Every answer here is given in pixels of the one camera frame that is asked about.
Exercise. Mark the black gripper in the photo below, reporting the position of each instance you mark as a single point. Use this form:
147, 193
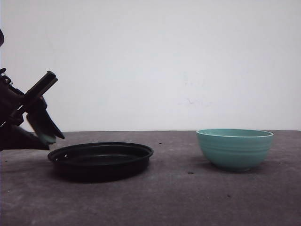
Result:
14, 103

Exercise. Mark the black frying pan green handle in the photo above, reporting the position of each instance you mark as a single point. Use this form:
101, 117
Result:
100, 161

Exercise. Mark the teal ceramic bowl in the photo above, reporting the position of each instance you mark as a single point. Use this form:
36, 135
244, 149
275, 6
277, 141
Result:
235, 149

